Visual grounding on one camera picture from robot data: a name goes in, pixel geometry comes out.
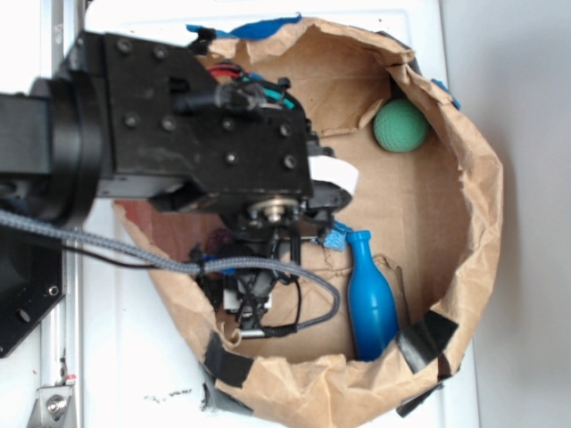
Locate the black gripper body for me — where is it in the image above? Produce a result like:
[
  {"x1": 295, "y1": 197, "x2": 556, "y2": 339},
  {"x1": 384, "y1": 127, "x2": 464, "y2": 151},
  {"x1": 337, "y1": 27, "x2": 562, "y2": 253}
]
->
[{"x1": 95, "y1": 34, "x2": 359, "y2": 243}]

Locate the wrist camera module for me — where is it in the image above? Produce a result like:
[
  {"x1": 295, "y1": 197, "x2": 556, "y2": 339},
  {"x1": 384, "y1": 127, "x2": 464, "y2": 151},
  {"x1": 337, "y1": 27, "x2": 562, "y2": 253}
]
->
[{"x1": 195, "y1": 267, "x2": 302, "y2": 339}]

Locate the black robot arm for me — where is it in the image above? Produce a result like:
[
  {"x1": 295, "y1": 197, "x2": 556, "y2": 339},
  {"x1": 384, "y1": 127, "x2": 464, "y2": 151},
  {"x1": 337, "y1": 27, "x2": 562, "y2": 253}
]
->
[{"x1": 1, "y1": 32, "x2": 359, "y2": 242}]

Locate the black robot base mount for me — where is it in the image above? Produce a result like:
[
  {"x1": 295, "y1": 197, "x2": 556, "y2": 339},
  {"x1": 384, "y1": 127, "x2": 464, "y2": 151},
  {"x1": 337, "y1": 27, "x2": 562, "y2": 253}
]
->
[{"x1": 1, "y1": 228, "x2": 66, "y2": 358}]

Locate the brown paper bag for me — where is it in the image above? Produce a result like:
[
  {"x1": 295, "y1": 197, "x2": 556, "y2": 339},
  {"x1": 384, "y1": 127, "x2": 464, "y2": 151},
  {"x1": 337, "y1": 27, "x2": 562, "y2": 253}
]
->
[{"x1": 112, "y1": 16, "x2": 505, "y2": 428}]

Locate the blue sponge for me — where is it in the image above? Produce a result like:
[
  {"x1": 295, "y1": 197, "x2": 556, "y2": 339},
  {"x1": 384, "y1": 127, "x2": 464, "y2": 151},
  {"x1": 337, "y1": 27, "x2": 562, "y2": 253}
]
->
[{"x1": 311, "y1": 220, "x2": 352, "y2": 251}]

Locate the grey braided cable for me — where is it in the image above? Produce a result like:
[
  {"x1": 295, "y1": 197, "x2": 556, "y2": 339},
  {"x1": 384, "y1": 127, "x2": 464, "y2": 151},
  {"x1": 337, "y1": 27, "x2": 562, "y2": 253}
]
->
[{"x1": 0, "y1": 209, "x2": 342, "y2": 333}]

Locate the aluminium frame rail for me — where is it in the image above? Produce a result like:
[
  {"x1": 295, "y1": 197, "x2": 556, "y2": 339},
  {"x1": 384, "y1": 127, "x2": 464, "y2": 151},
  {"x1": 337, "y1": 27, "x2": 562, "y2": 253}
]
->
[{"x1": 29, "y1": 1, "x2": 87, "y2": 427}]

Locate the green foam ball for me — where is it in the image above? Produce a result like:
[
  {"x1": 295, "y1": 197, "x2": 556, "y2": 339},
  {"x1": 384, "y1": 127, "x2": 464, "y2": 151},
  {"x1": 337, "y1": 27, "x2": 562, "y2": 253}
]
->
[{"x1": 373, "y1": 99, "x2": 430, "y2": 153}]

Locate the blue plastic bottle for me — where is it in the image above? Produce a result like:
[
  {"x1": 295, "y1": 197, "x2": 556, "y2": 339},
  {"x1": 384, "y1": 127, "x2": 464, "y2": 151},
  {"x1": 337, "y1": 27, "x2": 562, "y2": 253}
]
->
[{"x1": 347, "y1": 230, "x2": 399, "y2": 361}]

